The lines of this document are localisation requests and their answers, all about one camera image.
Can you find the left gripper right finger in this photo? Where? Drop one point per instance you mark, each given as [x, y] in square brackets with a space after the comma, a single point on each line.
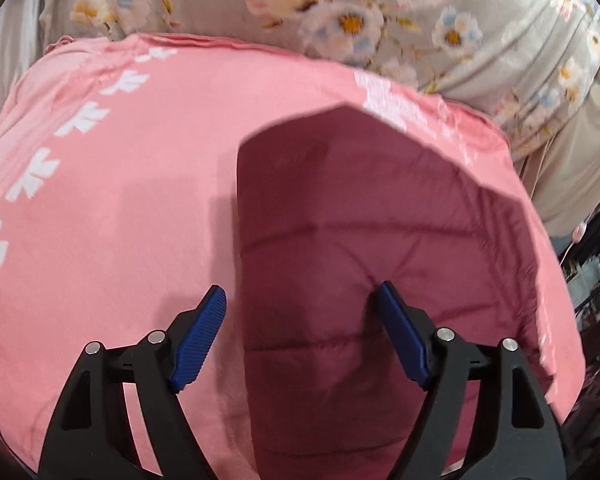
[484, 416]

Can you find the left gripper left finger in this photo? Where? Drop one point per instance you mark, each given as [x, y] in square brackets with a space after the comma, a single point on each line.
[90, 435]

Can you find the maroon quilted puffer jacket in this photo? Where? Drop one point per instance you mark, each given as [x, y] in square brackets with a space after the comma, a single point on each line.
[330, 206]

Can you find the cluttered clothes shelves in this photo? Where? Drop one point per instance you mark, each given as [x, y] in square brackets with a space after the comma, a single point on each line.
[580, 264]

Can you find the pink printed towel blanket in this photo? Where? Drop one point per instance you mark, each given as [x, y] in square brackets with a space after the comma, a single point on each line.
[118, 209]

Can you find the beige hanging cloth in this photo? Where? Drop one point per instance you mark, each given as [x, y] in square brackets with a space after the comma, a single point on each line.
[563, 178]

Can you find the grey floral bed sheet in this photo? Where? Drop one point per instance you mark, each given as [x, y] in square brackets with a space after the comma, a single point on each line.
[527, 63]

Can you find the white satin curtain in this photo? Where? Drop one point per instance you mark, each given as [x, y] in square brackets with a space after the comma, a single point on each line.
[20, 43]

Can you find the pink pendant on cord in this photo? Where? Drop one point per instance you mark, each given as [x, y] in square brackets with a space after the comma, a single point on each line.
[578, 232]

